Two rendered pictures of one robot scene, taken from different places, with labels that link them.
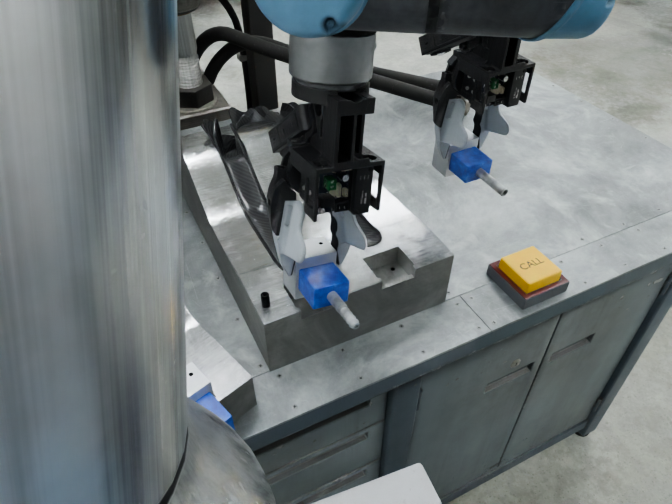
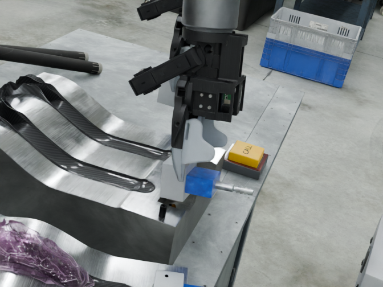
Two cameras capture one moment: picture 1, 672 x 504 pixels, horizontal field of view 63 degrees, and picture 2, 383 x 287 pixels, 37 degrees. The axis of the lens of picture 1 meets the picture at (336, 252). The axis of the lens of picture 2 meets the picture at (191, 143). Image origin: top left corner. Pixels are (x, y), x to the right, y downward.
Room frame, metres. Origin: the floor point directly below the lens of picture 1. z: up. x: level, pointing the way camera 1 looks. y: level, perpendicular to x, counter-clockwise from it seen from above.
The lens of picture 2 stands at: (-0.02, 0.57, 1.37)
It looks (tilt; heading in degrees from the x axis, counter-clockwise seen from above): 28 degrees down; 310
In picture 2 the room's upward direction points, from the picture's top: 11 degrees clockwise
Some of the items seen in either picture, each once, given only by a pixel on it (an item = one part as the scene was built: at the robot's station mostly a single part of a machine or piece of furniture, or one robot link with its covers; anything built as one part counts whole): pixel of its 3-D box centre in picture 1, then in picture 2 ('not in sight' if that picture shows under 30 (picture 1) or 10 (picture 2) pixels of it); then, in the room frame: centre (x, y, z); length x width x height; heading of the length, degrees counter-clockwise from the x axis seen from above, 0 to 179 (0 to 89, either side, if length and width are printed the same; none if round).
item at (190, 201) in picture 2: (311, 301); (175, 207); (0.45, 0.03, 0.87); 0.05 x 0.05 x 0.04; 27
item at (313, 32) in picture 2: not in sight; (314, 32); (2.05, -2.95, 0.28); 0.61 x 0.41 x 0.15; 24
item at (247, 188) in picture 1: (281, 171); (70, 128); (0.66, 0.08, 0.92); 0.35 x 0.16 x 0.09; 27
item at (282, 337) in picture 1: (285, 192); (63, 148); (0.68, 0.08, 0.87); 0.50 x 0.26 x 0.14; 27
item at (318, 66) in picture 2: not in sight; (308, 55); (2.06, -2.95, 0.11); 0.61 x 0.41 x 0.22; 24
